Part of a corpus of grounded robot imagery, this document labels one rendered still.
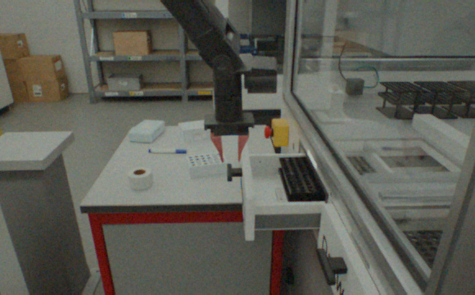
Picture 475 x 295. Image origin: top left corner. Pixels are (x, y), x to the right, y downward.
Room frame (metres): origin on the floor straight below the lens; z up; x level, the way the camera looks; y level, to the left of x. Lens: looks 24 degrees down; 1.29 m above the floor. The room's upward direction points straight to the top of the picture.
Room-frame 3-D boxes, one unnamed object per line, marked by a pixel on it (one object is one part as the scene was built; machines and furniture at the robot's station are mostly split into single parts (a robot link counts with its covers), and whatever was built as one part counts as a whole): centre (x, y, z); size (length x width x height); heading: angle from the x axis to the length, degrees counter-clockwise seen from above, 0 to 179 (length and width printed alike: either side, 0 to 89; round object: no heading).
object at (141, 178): (0.93, 0.29, 0.78); 0.07 x 0.07 x 0.04
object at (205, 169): (1.03, 0.10, 0.78); 0.12 x 0.08 x 0.04; 106
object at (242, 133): (0.70, 0.01, 1.00); 0.07 x 0.07 x 0.09; 2
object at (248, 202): (0.73, -0.02, 0.87); 0.29 x 0.02 x 0.11; 2
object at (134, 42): (4.63, 1.31, 0.72); 0.41 x 0.32 x 0.28; 92
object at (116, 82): (4.61, 1.46, 0.22); 0.40 x 0.30 x 0.17; 92
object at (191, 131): (1.32, 0.16, 0.79); 0.13 x 0.09 x 0.05; 112
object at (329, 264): (0.42, -0.15, 0.91); 0.07 x 0.04 x 0.01; 2
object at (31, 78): (4.59, 2.72, 0.42); 0.85 x 0.33 x 0.84; 92
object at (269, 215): (0.74, -0.23, 0.86); 0.40 x 0.26 x 0.06; 92
